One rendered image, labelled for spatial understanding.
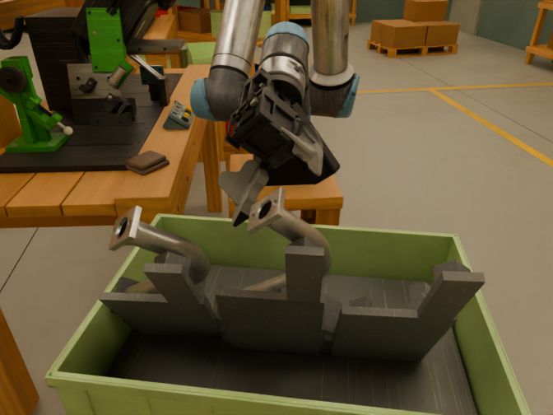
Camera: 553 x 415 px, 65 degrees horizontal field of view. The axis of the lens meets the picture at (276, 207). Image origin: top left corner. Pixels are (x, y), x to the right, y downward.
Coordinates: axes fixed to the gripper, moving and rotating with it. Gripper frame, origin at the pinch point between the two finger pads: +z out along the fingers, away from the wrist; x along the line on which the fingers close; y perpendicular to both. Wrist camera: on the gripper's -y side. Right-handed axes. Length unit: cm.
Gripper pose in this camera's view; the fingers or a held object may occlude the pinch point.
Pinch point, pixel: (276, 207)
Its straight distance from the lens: 52.7
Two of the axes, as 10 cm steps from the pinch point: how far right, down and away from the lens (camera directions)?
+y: -7.3, -4.8, -4.9
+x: 6.8, -4.0, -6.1
